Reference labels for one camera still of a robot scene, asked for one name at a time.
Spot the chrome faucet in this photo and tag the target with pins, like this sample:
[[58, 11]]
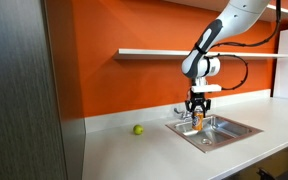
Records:
[[183, 115]]

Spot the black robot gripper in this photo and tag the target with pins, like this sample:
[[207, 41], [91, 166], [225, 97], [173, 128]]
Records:
[[197, 100]]

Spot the dark wood cabinet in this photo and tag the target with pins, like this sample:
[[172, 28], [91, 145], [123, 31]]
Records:
[[42, 129]]

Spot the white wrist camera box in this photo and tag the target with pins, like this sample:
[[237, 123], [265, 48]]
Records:
[[206, 88]]

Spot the stainless steel sink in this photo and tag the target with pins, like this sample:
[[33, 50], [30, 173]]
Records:
[[217, 132]]

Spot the lower white wall shelf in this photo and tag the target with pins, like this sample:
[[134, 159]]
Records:
[[146, 54]]

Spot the green apple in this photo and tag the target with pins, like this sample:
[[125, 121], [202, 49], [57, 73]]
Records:
[[138, 129]]

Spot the orange soda can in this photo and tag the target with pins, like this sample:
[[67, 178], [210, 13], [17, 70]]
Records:
[[197, 118]]

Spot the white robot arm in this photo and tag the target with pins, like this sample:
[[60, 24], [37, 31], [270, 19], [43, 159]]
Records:
[[237, 17]]

